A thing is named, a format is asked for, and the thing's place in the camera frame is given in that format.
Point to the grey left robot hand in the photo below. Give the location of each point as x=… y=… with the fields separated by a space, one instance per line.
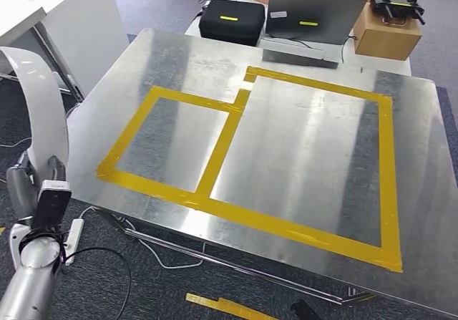
x=19 y=190

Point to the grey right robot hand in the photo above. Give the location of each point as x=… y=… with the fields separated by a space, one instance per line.
x=304 y=312

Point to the white curved car panel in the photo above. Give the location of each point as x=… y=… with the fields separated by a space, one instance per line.
x=43 y=109

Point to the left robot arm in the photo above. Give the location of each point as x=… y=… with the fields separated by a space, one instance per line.
x=32 y=284

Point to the steel workbench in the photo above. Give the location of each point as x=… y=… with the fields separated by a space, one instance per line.
x=304 y=156

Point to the white power strip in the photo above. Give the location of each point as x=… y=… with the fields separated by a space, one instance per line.
x=74 y=239

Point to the yellow floor tape strip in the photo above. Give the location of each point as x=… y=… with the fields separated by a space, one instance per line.
x=229 y=306

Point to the white desk with steel legs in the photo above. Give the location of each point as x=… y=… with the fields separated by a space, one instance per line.
x=78 y=33

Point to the yellow double-square tape outline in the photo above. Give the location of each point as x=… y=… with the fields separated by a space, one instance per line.
x=388 y=166

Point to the white table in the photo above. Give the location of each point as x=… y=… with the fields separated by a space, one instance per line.
x=379 y=66

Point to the cardboard box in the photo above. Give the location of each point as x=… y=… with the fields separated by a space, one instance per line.
x=386 y=40

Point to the grey laptop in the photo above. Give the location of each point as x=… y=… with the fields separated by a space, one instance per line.
x=315 y=19

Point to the black carrying case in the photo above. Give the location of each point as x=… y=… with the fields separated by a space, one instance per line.
x=232 y=24

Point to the black antenna router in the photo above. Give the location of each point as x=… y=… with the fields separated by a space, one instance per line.
x=393 y=2

